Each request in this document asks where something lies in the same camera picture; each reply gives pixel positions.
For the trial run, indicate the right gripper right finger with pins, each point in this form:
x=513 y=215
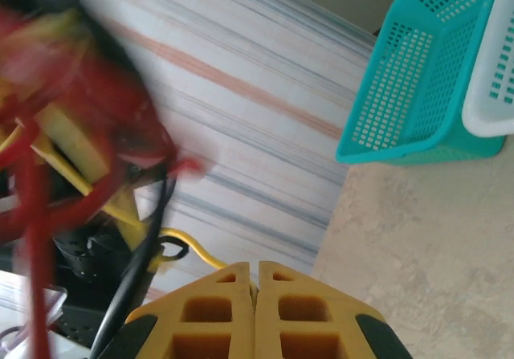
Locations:
x=305 y=315

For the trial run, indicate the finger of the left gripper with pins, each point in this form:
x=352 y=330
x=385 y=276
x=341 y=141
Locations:
x=74 y=146
x=126 y=218

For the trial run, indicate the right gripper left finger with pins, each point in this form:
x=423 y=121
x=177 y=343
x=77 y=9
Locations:
x=209 y=315

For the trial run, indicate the white plastic basket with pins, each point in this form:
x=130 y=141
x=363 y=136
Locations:
x=494 y=118

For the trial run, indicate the teal plastic basket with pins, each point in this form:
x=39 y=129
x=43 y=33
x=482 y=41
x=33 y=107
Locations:
x=405 y=54

